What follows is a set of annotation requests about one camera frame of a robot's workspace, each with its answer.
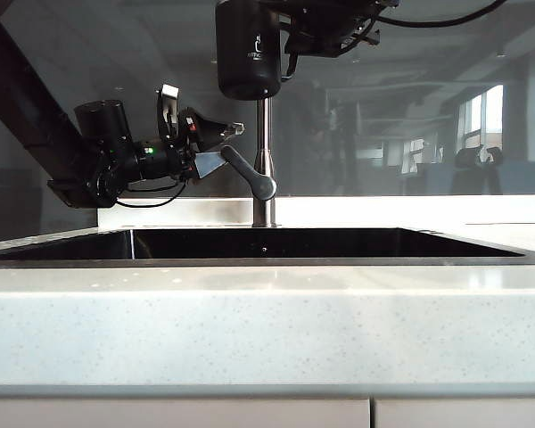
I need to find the steel faucet lever handle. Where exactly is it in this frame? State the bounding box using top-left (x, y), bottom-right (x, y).
top-left (220, 144), bottom-right (277, 200)

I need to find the wide beige cabinet door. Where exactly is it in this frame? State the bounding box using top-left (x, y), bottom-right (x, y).
top-left (0, 398), bottom-right (372, 428)

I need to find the black undermount sink basin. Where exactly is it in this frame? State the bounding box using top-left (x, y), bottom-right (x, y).
top-left (0, 226), bottom-right (528, 269)

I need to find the black steel mug with logo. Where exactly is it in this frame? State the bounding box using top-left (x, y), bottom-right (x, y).
top-left (214, 0), bottom-right (296, 100)

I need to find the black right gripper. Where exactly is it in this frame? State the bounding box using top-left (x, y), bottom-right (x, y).
top-left (278, 0), bottom-right (401, 59)

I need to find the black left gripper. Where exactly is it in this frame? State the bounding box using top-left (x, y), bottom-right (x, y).
top-left (177, 106), bottom-right (247, 180)

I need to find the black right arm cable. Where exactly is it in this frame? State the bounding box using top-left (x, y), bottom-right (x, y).
top-left (376, 0), bottom-right (510, 29)

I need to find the narrow beige cabinet door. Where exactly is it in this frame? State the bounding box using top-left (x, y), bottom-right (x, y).
top-left (374, 398), bottom-right (535, 428)

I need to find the brushed steel gooseneck faucet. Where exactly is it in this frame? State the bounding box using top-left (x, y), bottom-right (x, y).
top-left (251, 97), bottom-right (280, 229)

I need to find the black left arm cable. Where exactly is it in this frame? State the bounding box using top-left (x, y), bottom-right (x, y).
top-left (114, 177), bottom-right (191, 210)

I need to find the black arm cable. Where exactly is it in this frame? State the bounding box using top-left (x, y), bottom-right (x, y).
top-left (114, 177), bottom-right (191, 210)
top-left (376, 0), bottom-right (510, 29)

